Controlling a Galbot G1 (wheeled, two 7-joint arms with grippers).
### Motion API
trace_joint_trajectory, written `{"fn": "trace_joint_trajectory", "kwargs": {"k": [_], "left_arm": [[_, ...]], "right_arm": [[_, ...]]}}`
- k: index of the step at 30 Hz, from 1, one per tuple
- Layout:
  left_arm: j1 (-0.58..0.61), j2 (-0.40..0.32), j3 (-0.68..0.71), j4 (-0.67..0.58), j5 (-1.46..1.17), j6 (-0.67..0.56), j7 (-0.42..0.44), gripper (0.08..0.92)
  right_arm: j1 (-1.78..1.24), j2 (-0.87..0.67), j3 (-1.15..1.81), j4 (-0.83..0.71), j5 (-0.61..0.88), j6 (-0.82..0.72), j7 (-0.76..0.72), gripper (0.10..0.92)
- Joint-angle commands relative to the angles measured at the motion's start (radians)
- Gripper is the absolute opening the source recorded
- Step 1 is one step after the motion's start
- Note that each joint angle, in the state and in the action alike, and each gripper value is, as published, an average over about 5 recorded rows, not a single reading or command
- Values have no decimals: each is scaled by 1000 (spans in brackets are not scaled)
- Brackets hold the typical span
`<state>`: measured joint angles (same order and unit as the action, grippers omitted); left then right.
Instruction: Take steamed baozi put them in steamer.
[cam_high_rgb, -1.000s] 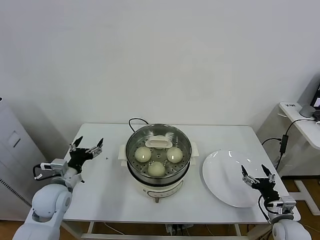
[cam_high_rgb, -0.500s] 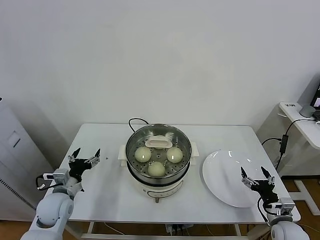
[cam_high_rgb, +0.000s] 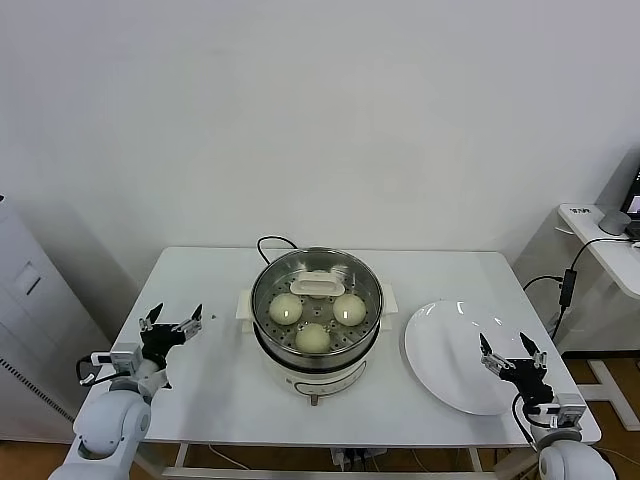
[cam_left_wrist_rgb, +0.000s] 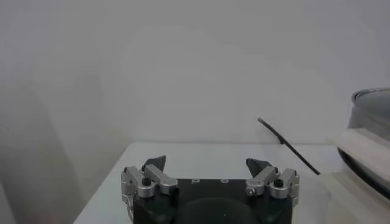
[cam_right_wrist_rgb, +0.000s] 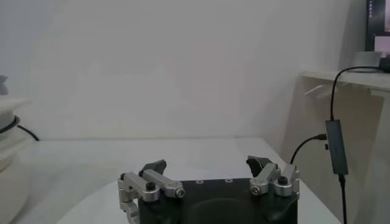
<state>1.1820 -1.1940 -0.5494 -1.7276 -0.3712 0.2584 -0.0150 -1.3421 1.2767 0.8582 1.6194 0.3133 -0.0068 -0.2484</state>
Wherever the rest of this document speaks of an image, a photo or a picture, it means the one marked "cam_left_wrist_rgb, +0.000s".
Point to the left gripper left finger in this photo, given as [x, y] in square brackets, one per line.
[155, 179]

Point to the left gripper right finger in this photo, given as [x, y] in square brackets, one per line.
[268, 179]

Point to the stainless steel steamer basket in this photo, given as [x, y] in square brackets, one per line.
[371, 118]

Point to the cream white electric cooker base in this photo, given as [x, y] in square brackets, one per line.
[365, 152]

